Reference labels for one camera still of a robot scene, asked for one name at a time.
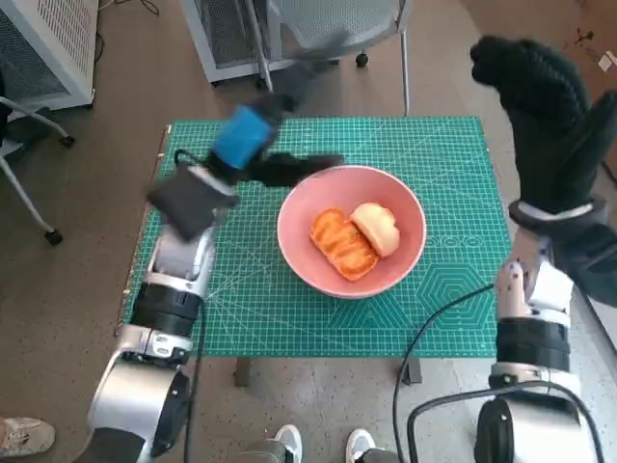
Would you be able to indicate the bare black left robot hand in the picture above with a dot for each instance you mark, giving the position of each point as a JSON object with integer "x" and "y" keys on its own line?
{"x": 246, "y": 137}

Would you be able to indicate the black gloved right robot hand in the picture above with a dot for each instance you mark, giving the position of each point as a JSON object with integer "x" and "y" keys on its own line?
{"x": 549, "y": 135}

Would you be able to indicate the pink bowl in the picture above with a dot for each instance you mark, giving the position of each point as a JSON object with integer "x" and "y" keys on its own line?
{"x": 299, "y": 217}

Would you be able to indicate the striped glazed bread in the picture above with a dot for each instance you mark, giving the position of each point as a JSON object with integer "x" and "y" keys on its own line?
{"x": 337, "y": 246}

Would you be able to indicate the round pale bread bun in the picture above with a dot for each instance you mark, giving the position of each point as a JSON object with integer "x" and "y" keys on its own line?
{"x": 378, "y": 231}

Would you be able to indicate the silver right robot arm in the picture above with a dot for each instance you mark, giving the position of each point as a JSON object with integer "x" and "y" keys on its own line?
{"x": 530, "y": 337}

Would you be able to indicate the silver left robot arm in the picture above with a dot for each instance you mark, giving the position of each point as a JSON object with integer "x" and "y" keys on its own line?
{"x": 169, "y": 308}

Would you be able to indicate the cardboard box with tape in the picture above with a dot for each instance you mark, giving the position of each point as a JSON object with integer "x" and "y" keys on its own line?
{"x": 598, "y": 29}

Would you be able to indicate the grey mesh chair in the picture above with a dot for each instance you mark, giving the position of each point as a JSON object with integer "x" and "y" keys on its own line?
{"x": 347, "y": 19}

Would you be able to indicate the green cutting mat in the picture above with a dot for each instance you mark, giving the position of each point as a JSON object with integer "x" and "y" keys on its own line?
{"x": 265, "y": 313}

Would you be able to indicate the white table panel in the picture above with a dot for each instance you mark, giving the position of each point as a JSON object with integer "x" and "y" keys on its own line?
{"x": 608, "y": 333}

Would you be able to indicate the large white perforated cabinet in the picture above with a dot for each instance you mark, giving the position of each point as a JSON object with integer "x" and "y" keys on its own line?
{"x": 58, "y": 38}

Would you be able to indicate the brown table leg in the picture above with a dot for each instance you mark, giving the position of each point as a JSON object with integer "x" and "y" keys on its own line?
{"x": 413, "y": 371}
{"x": 242, "y": 371}

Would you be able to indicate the office chair with caster legs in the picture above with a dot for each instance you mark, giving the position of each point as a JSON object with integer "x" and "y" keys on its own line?
{"x": 5, "y": 120}

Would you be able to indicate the white shoe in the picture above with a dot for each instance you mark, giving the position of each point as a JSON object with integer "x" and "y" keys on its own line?
{"x": 288, "y": 439}
{"x": 359, "y": 441}

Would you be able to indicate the person's worn shoe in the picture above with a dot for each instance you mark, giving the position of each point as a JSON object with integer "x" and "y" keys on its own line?
{"x": 24, "y": 436}

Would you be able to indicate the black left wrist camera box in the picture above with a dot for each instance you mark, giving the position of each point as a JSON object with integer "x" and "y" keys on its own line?
{"x": 190, "y": 202}

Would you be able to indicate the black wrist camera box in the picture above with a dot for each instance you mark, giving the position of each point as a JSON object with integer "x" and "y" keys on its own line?
{"x": 593, "y": 260}
{"x": 190, "y": 202}

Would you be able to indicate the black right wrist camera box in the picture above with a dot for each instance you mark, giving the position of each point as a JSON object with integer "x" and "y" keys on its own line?
{"x": 593, "y": 260}

